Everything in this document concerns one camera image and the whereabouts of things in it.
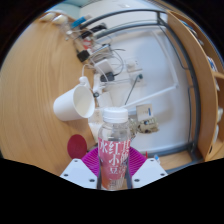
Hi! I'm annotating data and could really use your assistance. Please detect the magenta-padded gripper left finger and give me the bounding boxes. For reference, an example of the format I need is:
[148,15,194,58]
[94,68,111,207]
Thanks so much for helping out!
[59,147,102,190]

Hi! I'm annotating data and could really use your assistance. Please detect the small blue bottle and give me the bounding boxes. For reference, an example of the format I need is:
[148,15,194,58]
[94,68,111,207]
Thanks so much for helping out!
[70,14,93,30]

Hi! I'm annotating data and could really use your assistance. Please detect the white charger block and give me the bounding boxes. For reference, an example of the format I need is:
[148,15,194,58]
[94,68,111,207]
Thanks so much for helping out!
[96,59,116,76]

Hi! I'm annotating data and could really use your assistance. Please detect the small white round object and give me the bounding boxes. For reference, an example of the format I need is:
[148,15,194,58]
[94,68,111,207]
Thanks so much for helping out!
[39,11,55,22]
[53,13,70,25]

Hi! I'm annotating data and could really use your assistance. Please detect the white cup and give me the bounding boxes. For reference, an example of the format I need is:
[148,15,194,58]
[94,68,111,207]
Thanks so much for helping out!
[52,83,96,122]

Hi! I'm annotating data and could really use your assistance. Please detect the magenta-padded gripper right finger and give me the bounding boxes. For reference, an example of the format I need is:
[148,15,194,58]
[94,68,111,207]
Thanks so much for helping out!
[126,146,169,190]

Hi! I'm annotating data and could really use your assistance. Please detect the clear pink-labelled drink bottle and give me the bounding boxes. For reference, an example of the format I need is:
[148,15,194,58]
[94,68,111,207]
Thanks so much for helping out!
[97,106,132,191]

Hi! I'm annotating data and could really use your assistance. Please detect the black plug adapter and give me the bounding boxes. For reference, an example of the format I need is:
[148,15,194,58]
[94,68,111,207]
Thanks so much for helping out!
[76,49,91,63]

